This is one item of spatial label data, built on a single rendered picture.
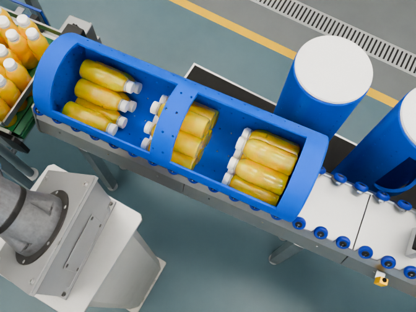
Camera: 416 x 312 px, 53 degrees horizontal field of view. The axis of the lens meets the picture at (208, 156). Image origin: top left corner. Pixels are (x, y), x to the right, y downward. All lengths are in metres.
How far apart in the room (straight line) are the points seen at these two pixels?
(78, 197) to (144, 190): 1.43
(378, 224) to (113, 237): 0.87
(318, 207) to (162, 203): 1.13
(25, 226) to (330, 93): 1.05
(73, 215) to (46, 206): 0.08
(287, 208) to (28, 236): 0.67
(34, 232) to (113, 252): 0.27
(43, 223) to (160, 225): 1.41
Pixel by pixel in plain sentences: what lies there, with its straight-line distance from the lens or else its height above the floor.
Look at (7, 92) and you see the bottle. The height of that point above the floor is 1.03.
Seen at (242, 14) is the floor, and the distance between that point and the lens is 2.99.
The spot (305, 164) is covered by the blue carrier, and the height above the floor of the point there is 1.23.
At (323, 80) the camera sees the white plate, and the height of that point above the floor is 1.04.
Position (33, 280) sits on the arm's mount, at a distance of 0.99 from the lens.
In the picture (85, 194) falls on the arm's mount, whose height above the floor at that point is 1.39.
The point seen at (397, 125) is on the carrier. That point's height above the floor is 1.01.
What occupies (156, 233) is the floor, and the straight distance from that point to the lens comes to 2.35.
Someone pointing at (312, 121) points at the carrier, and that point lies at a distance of 1.64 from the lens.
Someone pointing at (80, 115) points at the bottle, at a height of 1.08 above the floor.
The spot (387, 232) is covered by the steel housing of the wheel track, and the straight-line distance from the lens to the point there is 1.54.
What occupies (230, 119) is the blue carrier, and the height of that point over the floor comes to 1.03.
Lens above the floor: 2.31
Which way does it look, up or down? 70 degrees down
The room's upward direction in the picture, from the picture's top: 4 degrees clockwise
